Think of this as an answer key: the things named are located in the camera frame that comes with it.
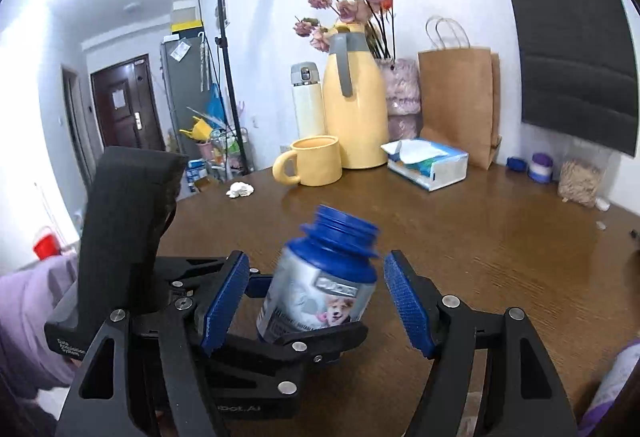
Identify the crumpled white tissue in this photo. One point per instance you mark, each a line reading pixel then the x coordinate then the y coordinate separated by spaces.
pixel 240 190

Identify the yellow box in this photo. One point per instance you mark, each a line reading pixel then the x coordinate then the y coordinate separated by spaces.
pixel 186 27

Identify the purple printed clothing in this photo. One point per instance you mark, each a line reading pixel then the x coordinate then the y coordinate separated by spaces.
pixel 615 392

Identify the blue silver supplement bottle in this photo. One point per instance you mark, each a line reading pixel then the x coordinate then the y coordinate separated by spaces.
pixel 320 277

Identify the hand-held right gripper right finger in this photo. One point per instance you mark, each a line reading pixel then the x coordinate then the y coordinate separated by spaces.
pixel 407 307

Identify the red bucket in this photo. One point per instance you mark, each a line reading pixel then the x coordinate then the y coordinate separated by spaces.
pixel 47 244

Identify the brown paper bag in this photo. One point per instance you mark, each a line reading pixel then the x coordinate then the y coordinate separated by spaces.
pixel 457 107

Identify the blue plastic bag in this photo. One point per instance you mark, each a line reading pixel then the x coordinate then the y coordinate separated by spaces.
pixel 216 104

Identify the purple and white jar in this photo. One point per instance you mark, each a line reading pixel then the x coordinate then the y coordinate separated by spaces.
pixel 541 168

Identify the yellow thermos jug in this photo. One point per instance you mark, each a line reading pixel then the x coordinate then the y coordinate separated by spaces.
pixel 357 117

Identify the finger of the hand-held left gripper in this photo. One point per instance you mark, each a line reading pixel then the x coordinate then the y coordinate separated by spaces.
pixel 259 286
pixel 325 342

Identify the yellow watering can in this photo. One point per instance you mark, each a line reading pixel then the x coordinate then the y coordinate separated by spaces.
pixel 197 129

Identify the tissue box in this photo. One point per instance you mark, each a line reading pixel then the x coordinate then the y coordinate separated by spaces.
pixel 440 172

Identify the black light stand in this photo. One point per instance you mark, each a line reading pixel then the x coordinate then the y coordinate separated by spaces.
pixel 223 42

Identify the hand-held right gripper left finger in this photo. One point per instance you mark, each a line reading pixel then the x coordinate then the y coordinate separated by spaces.
pixel 225 304

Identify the blue lid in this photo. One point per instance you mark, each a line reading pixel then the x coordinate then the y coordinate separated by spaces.
pixel 517 164

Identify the brown door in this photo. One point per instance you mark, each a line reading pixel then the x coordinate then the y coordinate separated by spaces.
pixel 122 117

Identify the yellow mug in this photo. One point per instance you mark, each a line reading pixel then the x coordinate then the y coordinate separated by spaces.
pixel 315 162

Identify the clear bag of oats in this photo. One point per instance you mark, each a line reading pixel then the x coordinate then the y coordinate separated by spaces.
pixel 579 182

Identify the pink vase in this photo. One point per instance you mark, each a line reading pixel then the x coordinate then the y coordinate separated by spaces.
pixel 402 92

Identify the white thermos bottle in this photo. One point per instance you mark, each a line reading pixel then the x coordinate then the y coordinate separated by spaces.
pixel 307 112

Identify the black paper bag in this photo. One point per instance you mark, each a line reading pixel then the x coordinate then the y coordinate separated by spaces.
pixel 570 57

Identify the grey refrigerator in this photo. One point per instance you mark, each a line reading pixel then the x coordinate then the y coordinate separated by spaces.
pixel 185 82

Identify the person's left forearm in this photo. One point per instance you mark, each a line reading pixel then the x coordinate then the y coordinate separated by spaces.
pixel 30 317

